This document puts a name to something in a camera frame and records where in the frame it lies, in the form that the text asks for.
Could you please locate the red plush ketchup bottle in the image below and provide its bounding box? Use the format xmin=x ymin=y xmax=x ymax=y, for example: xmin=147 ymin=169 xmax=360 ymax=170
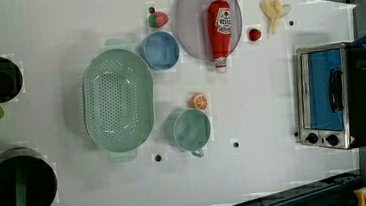
xmin=207 ymin=0 xmax=232 ymax=74

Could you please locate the grey round plate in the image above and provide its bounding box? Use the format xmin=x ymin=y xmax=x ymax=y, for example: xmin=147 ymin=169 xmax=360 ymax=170
xmin=173 ymin=0 xmax=243 ymax=61

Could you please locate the orange slice toy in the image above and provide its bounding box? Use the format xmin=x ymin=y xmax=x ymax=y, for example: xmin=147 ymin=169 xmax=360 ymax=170
xmin=189 ymin=93 xmax=208 ymax=110

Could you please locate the green plastic cup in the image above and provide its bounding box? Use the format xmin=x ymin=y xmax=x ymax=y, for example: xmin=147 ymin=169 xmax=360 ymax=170
xmin=164 ymin=108 xmax=212 ymax=158

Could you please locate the blue plastic bowl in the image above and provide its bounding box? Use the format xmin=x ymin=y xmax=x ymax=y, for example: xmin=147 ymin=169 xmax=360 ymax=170
xmin=141 ymin=31 xmax=180 ymax=71

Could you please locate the green plastic colander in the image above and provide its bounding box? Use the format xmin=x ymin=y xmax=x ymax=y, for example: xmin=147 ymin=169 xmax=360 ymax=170
xmin=83 ymin=38 xmax=154 ymax=164

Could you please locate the strawberry toy with green leaves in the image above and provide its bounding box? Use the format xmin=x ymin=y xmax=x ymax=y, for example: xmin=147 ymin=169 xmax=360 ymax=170
xmin=148 ymin=11 xmax=169 ymax=28

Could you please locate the small red strawberry toy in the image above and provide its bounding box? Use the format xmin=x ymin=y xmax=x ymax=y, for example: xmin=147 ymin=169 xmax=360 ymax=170
xmin=248 ymin=28 xmax=261 ymax=42

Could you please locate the peeled banana toy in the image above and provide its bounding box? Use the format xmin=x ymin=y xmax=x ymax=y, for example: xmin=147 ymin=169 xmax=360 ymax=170
xmin=261 ymin=0 xmax=291 ymax=35

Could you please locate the silver toaster oven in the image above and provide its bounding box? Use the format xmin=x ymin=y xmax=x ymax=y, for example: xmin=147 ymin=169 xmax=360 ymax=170
xmin=296 ymin=43 xmax=366 ymax=150

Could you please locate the black pot with green spatula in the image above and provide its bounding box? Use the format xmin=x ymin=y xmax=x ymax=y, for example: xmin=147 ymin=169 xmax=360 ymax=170
xmin=0 ymin=147 xmax=58 ymax=206

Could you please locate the blue metal frame rail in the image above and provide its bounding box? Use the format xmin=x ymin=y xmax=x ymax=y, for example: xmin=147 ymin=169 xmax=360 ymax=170
xmin=234 ymin=173 xmax=364 ymax=206

